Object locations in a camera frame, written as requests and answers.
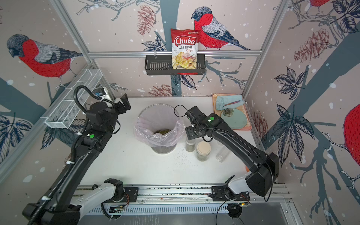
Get iridescent pink utensil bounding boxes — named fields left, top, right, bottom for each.
left=224, top=101, right=240, bottom=107

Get mung beans in bin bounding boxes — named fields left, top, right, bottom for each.
left=154, top=129, right=171, bottom=136

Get teal folded cloth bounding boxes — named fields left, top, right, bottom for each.
left=215, top=95, right=245, bottom=111

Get white wire mesh shelf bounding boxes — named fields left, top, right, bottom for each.
left=45, top=68, right=103, bottom=128

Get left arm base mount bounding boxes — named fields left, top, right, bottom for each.
left=107, top=187, right=139, bottom=204

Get mesh waste bin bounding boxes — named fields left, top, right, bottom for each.
left=134, top=104, right=184, bottom=155

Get red Chuba chips bag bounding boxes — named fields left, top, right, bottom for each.
left=171, top=29, right=200, bottom=70

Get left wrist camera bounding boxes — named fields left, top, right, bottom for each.
left=93, top=87, right=107, bottom=100

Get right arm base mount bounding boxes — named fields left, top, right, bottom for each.
left=208, top=186, right=250, bottom=202

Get short clear bean jar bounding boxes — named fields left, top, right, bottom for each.
left=185, top=138, right=196, bottom=152

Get tall clear bean jar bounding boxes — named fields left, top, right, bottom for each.
left=216, top=142, right=230, bottom=163

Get black wall basket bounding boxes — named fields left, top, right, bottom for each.
left=144, top=54, right=206, bottom=76

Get beige lidded bean jar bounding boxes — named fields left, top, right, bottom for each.
left=196, top=141, right=212, bottom=162

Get teal plate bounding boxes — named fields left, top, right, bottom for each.
left=220, top=108, right=247, bottom=129

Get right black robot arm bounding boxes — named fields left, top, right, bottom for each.
left=184, top=106, right=280, bottom=202

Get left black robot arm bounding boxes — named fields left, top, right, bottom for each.
left=22, top=85, right=131, bottom=225

